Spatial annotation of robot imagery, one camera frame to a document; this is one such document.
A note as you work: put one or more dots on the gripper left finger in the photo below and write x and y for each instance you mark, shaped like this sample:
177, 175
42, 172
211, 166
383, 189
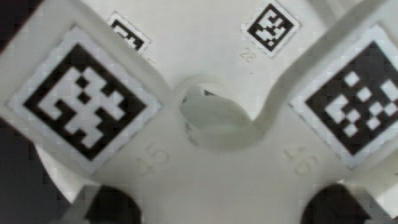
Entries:
104, 207

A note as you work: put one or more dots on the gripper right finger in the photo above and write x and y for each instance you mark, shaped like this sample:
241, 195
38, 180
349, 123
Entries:
344, 205

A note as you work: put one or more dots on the white cylindrical table leg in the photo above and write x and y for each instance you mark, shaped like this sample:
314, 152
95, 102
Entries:
213, 112

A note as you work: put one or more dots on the white cross-shaped table base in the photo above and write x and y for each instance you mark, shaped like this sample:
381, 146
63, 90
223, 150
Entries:
328, 124

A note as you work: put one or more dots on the white round table top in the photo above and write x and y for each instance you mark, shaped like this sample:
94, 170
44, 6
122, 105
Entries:
143, 49

